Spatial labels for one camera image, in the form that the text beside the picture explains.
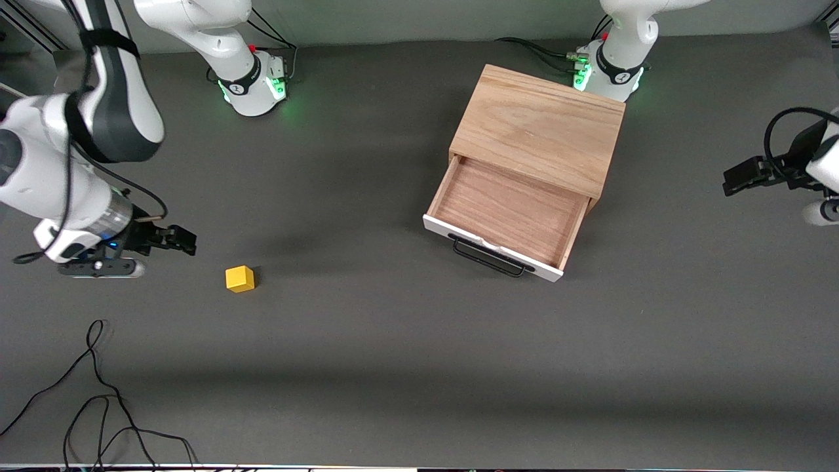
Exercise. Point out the thin white rod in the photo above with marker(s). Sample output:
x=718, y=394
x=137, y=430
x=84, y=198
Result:
x=13, y=88

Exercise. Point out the wooden drawer cabinet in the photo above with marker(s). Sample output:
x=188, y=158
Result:
x=537, y=118

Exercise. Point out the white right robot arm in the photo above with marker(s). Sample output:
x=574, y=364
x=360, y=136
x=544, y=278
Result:
x=39, y=190

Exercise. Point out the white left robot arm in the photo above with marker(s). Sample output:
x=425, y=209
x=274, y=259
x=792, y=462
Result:
x=623, y=39

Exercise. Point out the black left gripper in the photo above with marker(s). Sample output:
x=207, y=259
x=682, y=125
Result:
x=788, y=168

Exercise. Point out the yellow cube block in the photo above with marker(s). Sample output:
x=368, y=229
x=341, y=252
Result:
x=239, y=280

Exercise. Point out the aluminium frame rail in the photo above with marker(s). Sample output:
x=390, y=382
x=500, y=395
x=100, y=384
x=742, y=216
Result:
x=36, y=33

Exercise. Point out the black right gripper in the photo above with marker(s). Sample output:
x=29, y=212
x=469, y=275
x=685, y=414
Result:
x=141, y=236

